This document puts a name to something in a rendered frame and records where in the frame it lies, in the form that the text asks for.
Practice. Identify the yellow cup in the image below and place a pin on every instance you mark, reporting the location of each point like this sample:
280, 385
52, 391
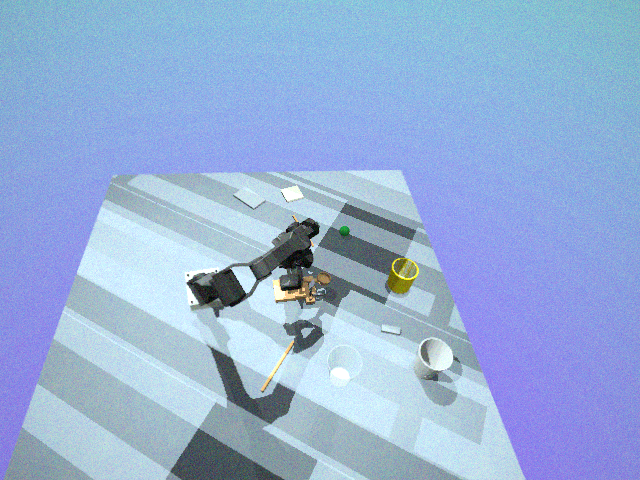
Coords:
402, 275

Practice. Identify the pale grey tapered cup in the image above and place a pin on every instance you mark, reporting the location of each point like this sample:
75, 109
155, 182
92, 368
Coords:
433, 357

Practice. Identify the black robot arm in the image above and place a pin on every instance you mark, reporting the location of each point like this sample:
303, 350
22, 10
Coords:
224, 284

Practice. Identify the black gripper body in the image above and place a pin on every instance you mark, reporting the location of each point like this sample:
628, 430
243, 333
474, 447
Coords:
291, 281

